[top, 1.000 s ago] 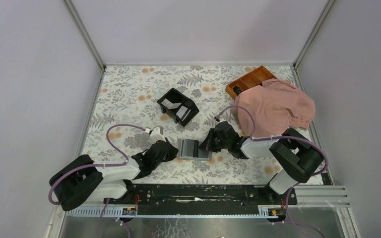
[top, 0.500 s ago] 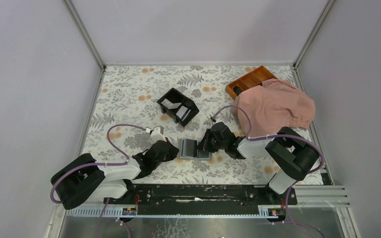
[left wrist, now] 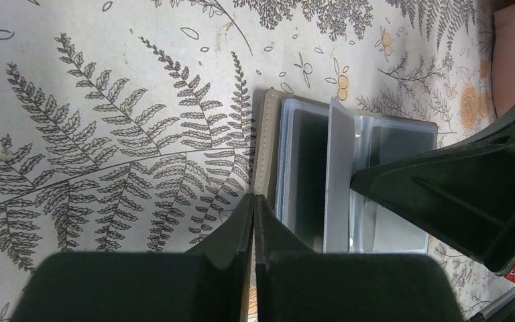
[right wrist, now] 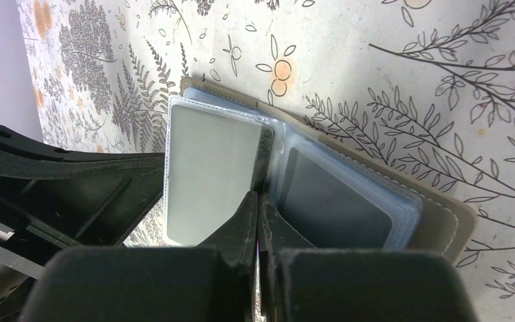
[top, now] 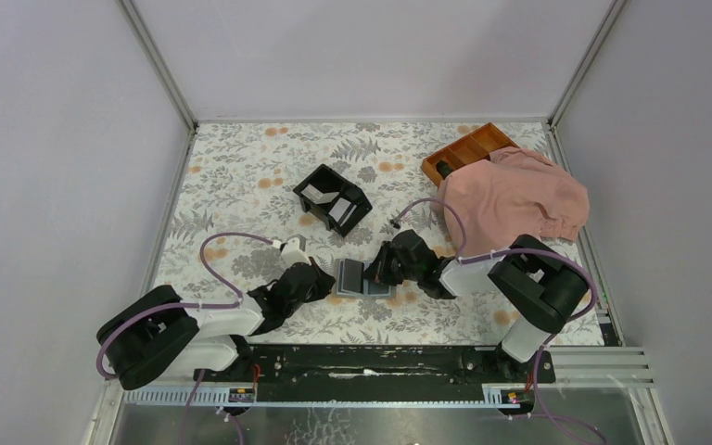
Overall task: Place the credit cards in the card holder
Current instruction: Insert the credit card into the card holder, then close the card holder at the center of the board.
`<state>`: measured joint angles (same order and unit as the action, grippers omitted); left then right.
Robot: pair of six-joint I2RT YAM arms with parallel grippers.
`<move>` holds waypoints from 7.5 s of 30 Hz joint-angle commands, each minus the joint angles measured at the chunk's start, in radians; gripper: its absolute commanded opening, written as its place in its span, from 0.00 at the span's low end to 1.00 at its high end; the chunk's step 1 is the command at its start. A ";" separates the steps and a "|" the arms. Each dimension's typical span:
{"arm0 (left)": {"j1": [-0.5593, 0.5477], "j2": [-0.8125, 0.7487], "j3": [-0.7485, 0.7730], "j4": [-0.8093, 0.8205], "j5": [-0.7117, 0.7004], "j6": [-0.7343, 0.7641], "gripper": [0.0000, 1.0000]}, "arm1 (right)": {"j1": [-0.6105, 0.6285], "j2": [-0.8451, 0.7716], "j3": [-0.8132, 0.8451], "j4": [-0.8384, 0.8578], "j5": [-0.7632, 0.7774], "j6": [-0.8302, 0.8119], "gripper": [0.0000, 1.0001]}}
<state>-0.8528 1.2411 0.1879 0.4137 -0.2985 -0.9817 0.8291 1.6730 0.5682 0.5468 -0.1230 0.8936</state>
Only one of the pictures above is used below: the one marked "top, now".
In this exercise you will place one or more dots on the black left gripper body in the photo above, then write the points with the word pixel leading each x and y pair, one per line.
pixel 317 293

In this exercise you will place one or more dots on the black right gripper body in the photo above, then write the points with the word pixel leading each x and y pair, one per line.
pixel 390 271

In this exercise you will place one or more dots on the grey card stack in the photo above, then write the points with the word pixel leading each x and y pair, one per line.
pixel 350 283

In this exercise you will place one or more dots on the stack of cards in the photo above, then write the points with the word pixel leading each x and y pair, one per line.
pixel 332 206

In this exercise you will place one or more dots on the black card holder box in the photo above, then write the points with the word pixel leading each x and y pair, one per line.
pixel 328 180

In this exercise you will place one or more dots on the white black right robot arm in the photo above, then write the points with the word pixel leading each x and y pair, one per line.
pixel 543 286

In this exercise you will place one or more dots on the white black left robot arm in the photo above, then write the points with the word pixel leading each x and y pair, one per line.
pixel 162 335

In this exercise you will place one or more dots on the floral table mat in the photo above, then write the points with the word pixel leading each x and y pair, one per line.
pixel 237 194

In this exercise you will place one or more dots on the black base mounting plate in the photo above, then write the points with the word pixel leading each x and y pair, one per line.
pixel 325 364

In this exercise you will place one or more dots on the pink cloth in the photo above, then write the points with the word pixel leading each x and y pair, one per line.
pixel 516 192

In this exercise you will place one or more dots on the orange compartment tray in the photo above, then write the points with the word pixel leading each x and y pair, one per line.
pixel 472 147

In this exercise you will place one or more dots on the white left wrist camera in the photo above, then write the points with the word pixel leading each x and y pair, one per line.
pixel 292 250

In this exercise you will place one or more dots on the white slotted cable duct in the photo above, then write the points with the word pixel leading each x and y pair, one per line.
pixel 346 393

